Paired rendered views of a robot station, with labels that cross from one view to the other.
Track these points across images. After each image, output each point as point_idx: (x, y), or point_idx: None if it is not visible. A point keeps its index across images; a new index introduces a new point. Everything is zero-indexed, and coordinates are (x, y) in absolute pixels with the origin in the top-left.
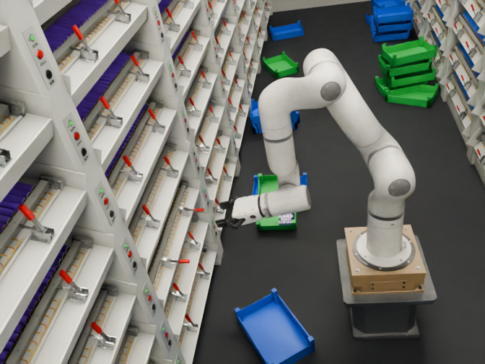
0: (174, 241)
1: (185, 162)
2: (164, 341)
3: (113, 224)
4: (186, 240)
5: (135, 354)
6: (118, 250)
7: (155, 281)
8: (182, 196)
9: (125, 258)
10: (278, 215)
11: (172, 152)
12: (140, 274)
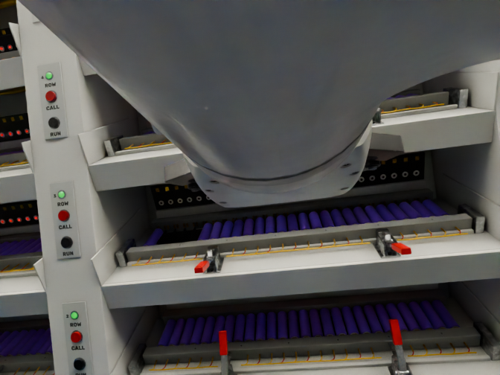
0: (282, 257)
1: (460, 129)
2: (65, 340)
3: (41, 24)
4: (408, 353)
5: (20, 280)
6: (30, 69)
7: (166, 259)
8: (426, 225)
9: (39, 94)
10: (156, 128)
11: (442, 103)
12: (65, 156)
